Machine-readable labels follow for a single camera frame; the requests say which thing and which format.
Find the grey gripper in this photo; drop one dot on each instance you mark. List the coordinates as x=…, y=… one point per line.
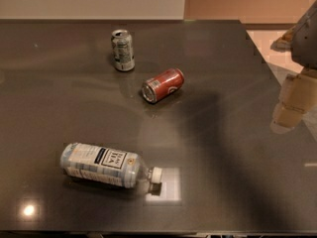
x=305, y=40

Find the red coke can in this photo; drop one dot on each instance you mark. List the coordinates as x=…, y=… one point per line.
x=164, y=84

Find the green white soda can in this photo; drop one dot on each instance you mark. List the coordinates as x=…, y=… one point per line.
x=123, y=52

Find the clear tea bottle white label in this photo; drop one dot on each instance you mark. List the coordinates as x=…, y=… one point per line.
x=107, y=165

